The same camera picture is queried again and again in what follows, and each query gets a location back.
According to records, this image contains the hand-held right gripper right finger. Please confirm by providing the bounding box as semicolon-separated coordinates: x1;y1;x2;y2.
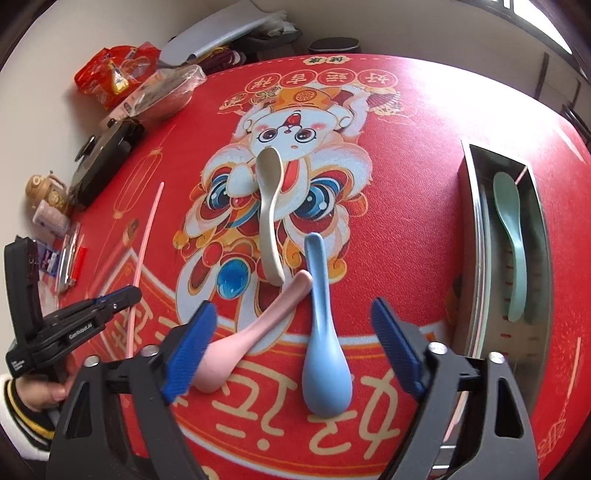
372;298;539;480

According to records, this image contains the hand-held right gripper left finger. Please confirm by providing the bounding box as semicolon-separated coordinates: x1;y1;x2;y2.
46;301;218;480

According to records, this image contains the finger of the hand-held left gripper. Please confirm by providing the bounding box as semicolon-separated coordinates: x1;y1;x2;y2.
90;285;142;320

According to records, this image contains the pink spoon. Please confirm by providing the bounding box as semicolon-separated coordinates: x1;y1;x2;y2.
191;270;314;394

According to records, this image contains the blue spoon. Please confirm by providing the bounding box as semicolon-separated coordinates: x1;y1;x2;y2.
301;233;354;419

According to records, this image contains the stainless steel utensil tray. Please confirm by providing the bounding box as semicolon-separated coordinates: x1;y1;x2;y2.
455;138;555;416

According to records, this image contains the green spoon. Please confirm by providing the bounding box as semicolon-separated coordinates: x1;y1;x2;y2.
492;171;528;324

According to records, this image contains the beige spoon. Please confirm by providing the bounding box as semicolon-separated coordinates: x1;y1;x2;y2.
255;147;286;286

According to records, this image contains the person's left forearm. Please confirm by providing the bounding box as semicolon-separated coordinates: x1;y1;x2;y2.
0;375;57;460

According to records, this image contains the person's left hand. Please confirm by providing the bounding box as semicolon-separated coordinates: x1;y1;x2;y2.
17;369;68;412

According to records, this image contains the bundle of pens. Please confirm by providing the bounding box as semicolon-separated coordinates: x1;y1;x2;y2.
57;222;84;294

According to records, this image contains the blue and white packet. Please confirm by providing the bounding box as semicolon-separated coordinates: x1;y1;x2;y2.
39;242;61;274

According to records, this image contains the pink cup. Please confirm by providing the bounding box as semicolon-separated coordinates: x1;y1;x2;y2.
33;199;70;239

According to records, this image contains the brown teapot figurine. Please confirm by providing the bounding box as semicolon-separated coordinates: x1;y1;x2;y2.
25;172;70;211

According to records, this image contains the black pan with lid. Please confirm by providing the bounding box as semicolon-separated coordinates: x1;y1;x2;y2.
68;117;147;211

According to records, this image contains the red printed table mat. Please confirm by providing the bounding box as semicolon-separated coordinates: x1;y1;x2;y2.
46;52;591;480

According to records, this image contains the clear plastic bag bowl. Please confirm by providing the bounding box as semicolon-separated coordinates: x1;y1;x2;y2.
122;65;208;123

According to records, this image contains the red snack bag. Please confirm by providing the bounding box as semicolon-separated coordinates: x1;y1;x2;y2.
75;44;160;110

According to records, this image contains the dark red striped bag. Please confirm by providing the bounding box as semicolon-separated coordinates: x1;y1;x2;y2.
198;46;246;75

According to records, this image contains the black round bin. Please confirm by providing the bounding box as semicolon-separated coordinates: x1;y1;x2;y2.
307;37;363;57

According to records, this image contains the window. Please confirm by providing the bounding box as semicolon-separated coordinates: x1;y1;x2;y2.
502;0;591;70

